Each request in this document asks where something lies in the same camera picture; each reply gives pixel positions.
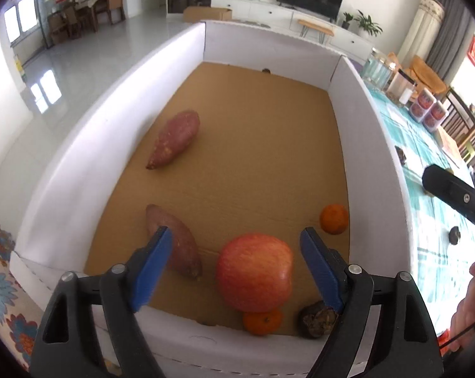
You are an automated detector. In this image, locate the dark wooden table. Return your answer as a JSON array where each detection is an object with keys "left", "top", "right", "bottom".
[{"left": 444, "top": 87, "right": 475, "bottom": 158}]

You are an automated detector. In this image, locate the window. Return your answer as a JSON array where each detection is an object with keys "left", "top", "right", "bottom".
[{"left": 3, "top": 0, "right": 39, "bottom": 44}]

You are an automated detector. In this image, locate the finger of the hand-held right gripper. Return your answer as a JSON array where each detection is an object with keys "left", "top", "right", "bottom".
[{"left": 422, "top": 164, "right": 475, "bottom": 235}]

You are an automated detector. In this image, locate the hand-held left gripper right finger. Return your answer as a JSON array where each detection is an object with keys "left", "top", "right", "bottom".
[{"left": 300, "top": 227, "right": 445, "bottom": 378}]

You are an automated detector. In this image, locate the standing air conditioner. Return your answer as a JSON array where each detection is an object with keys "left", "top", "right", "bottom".
[{"left": 397, "top": 0, "right": 445, "bottom": 64}]

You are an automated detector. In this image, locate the red and white can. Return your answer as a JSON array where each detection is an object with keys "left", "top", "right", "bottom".
[
  {"left": 422, "top": 100, "right": 449, "bottom": 132},
  {"left": 410, "top": 89, "right": 436, "bottom": 123}
]

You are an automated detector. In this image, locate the grey curtain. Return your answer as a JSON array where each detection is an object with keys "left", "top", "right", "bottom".
[{"left": 424, "top": 0, "right": 475, "bottom": 83}]

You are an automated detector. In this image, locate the red apple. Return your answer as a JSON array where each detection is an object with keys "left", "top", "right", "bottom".
[{"left": 216, "top": 233, "right": 294, "bottom": 313}]

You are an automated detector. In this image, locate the wooden dining set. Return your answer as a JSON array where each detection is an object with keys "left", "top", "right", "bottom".
[{"left": 46, "top": 0, "right": 126, "bottom": 44}]

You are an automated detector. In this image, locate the glass jar with gold lid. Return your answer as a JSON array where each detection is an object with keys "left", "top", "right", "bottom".
[{"left": 361, "top": 49, "right": 390, "bottom": 91}]

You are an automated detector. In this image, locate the orange lounge chair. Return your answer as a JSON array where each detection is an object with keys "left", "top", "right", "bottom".
[{"left": 395, "top": 53, "right": 449, "bottom": 95}]

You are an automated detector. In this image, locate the brown cardboard box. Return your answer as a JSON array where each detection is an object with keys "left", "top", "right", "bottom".
[{"left": 182, "top": 6, "right": 233, "bottom": 23}]

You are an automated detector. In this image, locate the small orange tangerine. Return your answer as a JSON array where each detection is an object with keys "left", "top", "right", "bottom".
[
  {"left": 243, "top": 309, "right": 283, "bottom": 336},
  {"left": 319, "top": 203, "right": 350, "bottom": 235}
]

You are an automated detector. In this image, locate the person's right hand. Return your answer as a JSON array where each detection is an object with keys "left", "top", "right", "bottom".
[{"left": 450, "top": 259, "right": 475, "bottom": 353}]

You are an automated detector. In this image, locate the large potted green plant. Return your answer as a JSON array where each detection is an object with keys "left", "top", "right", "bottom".
[{"left": 353, "top": 10, "right": 384, "bottom": 38}]

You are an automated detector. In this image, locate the white television cabinet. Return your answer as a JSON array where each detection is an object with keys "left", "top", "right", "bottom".
[{"left": 211, "top": 0, "right": 374, "bottom": 58}]

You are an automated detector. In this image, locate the reddish sweet potato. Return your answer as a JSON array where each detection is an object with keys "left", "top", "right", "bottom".
[
  {"left": 146, "top": 110, "right": 201, "bottom": 171},
  {"left": 146, "top": 204, "right": 203, "bottom": 280}
]

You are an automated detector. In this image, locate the floral cloth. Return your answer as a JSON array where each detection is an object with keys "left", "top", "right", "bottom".
[{"left": 0, "top": 207, "right": 45, "bottom": 371}]

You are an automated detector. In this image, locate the white cardboard box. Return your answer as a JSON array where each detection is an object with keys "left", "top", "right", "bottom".
[{"left": 10, "top": 20, "right": 417, "bottom": 375}]

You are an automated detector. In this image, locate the glass jar with dark lid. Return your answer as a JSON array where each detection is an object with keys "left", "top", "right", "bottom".
[{"left": 386, "top": 69, "right": 417, "bottom": 107}]

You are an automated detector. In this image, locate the orange book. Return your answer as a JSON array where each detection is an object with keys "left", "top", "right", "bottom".
[{"left": 434, "top": 128, "right": 464, "bottom": 158}]

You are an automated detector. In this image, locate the small wooden bench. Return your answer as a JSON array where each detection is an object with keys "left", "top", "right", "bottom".
[{"left": 298, "top": 19, "right": 335, "bottom": 46}]

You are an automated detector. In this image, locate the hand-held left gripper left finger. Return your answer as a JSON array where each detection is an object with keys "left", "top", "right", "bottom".
[{"left": 28, "top": 226, "right": 174, "bottom": 378}]

